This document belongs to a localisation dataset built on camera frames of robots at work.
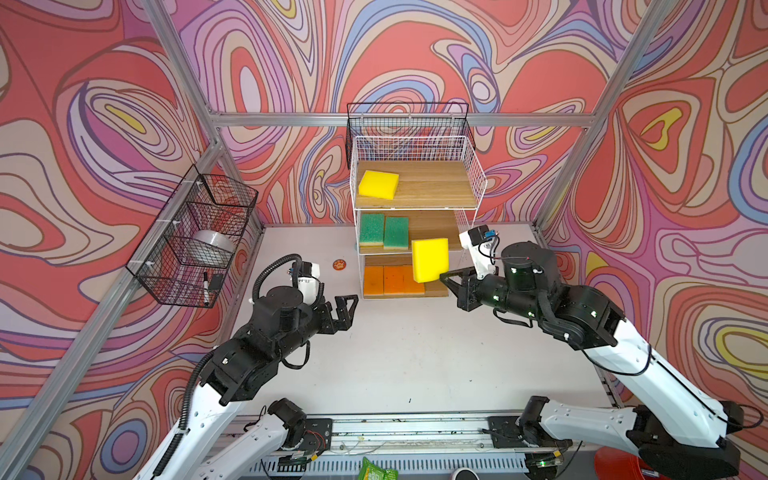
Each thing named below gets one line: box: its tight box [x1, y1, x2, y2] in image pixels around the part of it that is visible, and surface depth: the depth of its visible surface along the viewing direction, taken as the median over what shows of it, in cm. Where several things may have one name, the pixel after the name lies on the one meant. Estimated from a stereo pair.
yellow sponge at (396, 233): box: [384, 216, 409, 250], surface depth 86 cm
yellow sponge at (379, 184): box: [358, 170, 400, 200], surface depth 71 cm
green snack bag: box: [358, 456, 399, 480], surface depth 69 cm
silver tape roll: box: [191, 230, 235, 257], surface depth 73 cm
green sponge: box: [360, 213, 385, 246], surface depth 84 cm
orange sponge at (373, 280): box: [364, 266, 384, 296], surface depth 103 cm
